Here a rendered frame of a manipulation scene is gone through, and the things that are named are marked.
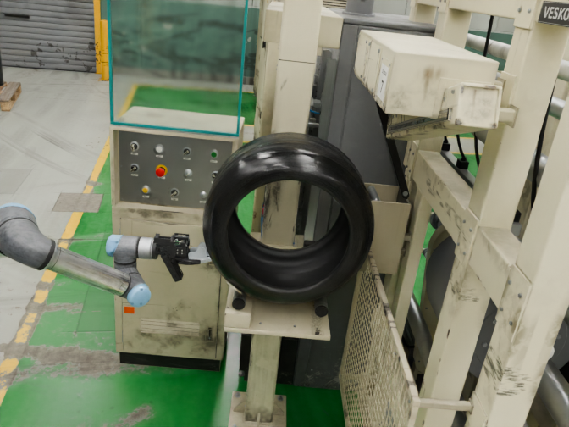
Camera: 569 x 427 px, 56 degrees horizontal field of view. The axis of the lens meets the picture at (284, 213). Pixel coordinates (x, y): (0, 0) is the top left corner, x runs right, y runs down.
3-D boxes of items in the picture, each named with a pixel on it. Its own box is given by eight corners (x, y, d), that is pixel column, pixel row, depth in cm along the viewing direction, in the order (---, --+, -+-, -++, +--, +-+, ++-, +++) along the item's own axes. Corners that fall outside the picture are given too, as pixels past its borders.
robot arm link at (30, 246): (13, 228, 142) (160, 288, 173) (9, 212, 150) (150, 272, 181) (-10, 263, 142) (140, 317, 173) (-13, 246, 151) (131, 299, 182)
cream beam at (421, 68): (351, 74, 182) (358, 29, 176) (423, 81, 183) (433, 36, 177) (381, 114, 127) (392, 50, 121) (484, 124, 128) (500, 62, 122)
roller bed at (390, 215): (352, 247, 225) (364, 182, 213) (387, 251, 226) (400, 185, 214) (359, 271, 207) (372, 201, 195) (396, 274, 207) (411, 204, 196)
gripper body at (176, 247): (187, 243, 176) (151, 241, 176) (186, 266, 179) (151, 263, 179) (191, 234, 183) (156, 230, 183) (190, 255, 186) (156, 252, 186)
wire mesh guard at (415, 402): (338, 376, 240) (363, 238, 212) (342, 376, 240) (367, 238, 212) (367, 582, 157) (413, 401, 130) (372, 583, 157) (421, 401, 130)
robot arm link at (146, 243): (138, 263, 179) (144, 251, 186) (151, 263, 179) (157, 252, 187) (138, 242, 176) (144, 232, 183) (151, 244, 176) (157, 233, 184)
